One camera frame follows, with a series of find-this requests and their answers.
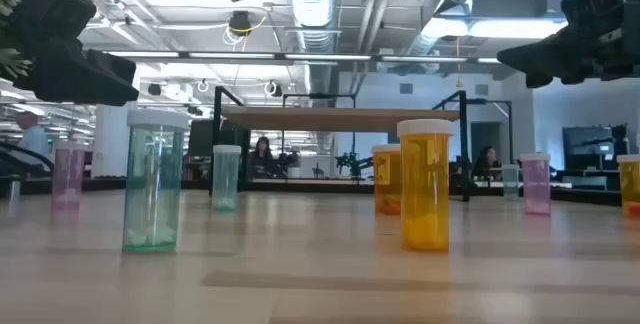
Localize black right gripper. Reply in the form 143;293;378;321
497;1;640;89

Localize pink medicine bottle white cap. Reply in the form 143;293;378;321
51;142;87;211
519;152;552;216

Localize green medicine bottle white cap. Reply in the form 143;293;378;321
122;108;190;254
211;144;243;212
500;163;521;202

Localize orange medicine bottle white cap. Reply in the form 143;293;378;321
616;153;640;219
396;118;454;254

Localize wide orange medicine bottle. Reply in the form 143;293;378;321
371;144;403;217

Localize wooden shelf black metal legs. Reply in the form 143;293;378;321
208;85;472;203

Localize person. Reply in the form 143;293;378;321
249;136;277;180
13;110;52;171
472;145;502;180

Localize black background monitor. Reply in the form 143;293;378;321
562;124;630;171

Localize long ceiling light strip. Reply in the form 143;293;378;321
102;50;501;67

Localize black ceiling device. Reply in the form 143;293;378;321
228;10;254;38

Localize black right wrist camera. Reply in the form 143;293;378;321
560;0;629;36

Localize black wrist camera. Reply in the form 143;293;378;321
0;0;97;60
560;0;629;36

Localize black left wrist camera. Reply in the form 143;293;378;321
0;0;97;60

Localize black metal station frame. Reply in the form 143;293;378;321
467;97;514;165

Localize black aluminium table frame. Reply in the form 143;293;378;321
0;176;624;208

